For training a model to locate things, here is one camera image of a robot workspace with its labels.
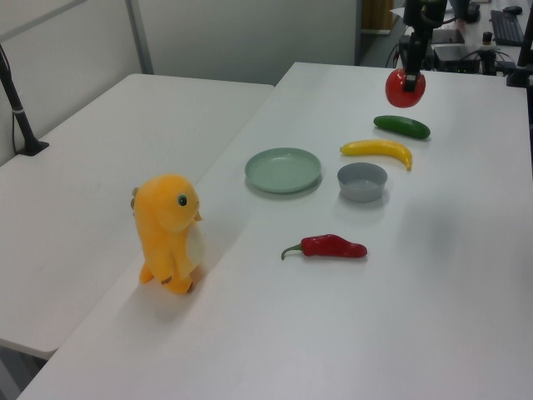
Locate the black pole with base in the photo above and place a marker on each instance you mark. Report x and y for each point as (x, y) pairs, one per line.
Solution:
(21, 116)

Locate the brown wooden cabinet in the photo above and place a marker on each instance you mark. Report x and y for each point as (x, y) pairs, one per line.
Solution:
(377, 14)

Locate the red apple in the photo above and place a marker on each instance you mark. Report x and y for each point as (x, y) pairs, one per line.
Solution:
(397, 93)

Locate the yellow banana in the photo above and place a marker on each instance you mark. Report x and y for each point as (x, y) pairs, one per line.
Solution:
(375, 148)

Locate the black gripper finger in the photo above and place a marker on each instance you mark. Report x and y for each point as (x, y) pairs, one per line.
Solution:
(411, 81)
(424, 52)

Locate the grey partition frame post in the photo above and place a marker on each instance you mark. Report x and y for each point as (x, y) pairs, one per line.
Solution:
(140, 37)

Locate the black keyboard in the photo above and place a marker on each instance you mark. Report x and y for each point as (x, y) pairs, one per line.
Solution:
(506, 27)

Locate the pale green plate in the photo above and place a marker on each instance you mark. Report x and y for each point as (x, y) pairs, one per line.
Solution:
(283, 171)

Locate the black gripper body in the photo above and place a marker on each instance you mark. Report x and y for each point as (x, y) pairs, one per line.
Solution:
(424, 12)

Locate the green cucumber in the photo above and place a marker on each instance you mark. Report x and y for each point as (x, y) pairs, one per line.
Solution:
(401, 126)

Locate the orange plush toy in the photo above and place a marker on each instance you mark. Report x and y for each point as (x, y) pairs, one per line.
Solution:
(162, 225)

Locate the red chili pepper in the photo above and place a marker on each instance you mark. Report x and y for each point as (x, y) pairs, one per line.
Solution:
(333, 246)

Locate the grey equipment box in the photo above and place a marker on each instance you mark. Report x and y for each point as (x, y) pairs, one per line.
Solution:
(456, 58)

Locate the black stand with clamp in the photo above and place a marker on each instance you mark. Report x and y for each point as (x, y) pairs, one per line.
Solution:
(520, 62)

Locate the white side table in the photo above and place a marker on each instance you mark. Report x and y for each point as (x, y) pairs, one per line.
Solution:
(104, 166)

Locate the grey bowl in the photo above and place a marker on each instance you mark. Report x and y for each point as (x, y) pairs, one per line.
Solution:
(362, 187)

